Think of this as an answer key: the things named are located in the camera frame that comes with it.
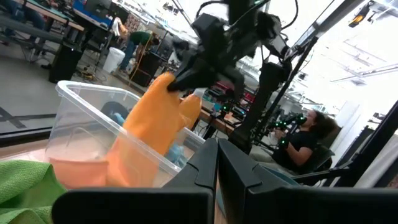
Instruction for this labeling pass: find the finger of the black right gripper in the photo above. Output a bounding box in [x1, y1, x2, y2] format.
[219, 66, 247, 101]
[167, 57, 220, 93]

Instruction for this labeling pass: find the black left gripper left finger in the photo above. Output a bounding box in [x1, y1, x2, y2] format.
[52, 138, 218, 224]

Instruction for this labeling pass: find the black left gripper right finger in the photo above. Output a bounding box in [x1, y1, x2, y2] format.
[218, 139, 398, 224]

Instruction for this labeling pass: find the orange microfiber towel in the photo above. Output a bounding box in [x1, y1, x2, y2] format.
[105, 72, 187, 187]

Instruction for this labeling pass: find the green microfiber towel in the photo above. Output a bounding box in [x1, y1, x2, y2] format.
[0, 160, 68, 224]

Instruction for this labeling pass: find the wooden workbench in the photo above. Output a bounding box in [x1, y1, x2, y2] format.
[180, 98, 240, 138]

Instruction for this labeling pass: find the black box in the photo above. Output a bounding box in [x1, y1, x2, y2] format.
[49, 43, 83, 84]
[129, 51, 162, 88]

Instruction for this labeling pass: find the grey office chair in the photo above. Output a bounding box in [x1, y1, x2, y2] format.
[306, 123, 343, 175]

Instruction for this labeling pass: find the seated person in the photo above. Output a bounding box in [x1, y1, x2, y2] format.
[270, 108, 338, 175]

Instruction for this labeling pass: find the bending person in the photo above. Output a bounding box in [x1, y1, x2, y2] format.
[119, 30, 161, 74]

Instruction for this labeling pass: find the white bucket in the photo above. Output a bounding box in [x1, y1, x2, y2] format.
[102, 47, 126, 74]

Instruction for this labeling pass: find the tall clear plastic bin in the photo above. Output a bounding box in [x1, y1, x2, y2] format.
[45, 80, 206, 190]

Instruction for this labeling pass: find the blue-topped workbench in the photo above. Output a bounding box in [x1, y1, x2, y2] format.
[73, 0, 113, 30]

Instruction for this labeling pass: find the black lamp with amber light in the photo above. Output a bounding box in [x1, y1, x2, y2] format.
[348, 2, 374, 29]

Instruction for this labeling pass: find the green-topped workbench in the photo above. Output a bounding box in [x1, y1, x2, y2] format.
[14, 0, 85, 32]

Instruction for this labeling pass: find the black aluminium rig frame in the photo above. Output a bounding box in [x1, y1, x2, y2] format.
[248, 0, 398, 189]

